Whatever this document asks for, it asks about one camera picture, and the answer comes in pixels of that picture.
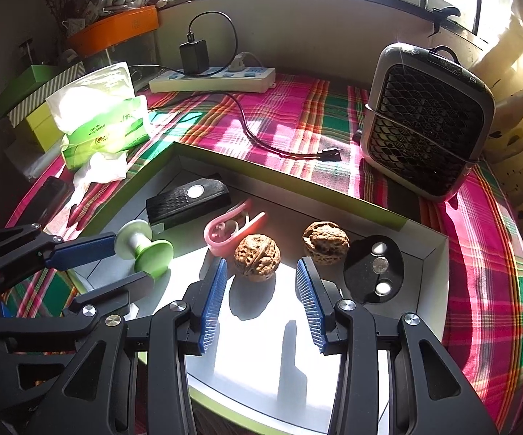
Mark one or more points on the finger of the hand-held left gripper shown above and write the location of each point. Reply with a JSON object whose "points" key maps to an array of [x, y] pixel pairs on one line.
{"points": [[80, 251], [107, 294]]}

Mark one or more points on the pink plastic clip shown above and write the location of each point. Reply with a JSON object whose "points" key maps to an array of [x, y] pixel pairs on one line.
{"points": [[245, 234]]}

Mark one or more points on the grey portable heater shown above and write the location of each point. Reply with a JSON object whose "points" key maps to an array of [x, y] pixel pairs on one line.
{"points": [[424, 118]]}

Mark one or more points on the white mug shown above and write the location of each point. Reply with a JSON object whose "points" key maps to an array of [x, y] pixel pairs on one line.
{"points": [[73, 26]]}

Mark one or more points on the white crumpled tissue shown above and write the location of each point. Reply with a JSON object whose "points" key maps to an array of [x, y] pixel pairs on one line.
{"points": [[98, 167]]}

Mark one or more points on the black oval disc holder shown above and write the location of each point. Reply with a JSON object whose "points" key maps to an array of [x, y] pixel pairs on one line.
{"points": [[361, 276]]}

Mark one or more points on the green striped box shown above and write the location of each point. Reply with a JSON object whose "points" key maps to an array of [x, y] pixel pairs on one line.
{"points": [[30, 84]]}

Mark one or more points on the black bike light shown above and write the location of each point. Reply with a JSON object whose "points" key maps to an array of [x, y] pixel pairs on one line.
{"points": [[184, 199]]}

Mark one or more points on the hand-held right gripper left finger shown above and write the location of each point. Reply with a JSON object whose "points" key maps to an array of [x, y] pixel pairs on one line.
{"points": [[211, 308]]}

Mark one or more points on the black charger adapter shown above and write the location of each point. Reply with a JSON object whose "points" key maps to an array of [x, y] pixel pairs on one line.
{"points": [[193, 56]]}

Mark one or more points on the lime green box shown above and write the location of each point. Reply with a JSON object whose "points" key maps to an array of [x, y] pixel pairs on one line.
{"points": [[42, 131]]}

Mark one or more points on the white power strip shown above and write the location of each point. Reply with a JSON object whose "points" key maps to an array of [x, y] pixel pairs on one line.
{"points": [[252, 82]]}

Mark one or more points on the black phone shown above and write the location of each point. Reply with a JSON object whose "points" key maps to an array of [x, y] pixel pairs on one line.
{"points": [[44, 199]]}

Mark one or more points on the orange box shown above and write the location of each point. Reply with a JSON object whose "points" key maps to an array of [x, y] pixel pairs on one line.
{"points": [[116, 27]]}

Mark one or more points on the plaid cloth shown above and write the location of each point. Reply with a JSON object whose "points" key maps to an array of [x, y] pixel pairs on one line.
{"points": [[297, 113]]}

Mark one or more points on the brown walnut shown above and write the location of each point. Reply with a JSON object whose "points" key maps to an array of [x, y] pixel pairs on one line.
{"points": [[325, 242], [257, 258]]}

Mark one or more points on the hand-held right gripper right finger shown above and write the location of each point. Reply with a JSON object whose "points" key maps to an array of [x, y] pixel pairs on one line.
{"points": [[310, 308]]}

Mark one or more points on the green tissue pack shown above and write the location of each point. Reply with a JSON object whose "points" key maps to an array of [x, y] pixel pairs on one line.
{"points": [[107, 136]]}

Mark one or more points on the white plug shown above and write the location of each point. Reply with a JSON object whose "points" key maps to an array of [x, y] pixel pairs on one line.
{"points": [[239, 61]]}

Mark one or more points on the green-edged cardboard box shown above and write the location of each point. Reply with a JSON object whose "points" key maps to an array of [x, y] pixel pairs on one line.
{"points": [[261, 335]]}

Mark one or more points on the green white spool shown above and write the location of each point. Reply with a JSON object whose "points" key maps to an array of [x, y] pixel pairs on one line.
{"points": [[153, 258]]}

